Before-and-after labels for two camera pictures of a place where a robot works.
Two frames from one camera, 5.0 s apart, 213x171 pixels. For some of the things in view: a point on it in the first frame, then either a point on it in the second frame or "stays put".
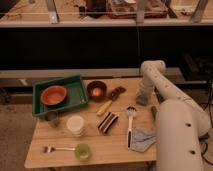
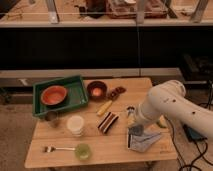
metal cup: x=52 y=118 stays put
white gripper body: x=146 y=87 to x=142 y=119
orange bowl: x=53 y=95 stays put
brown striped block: x=107 y=122 stays put
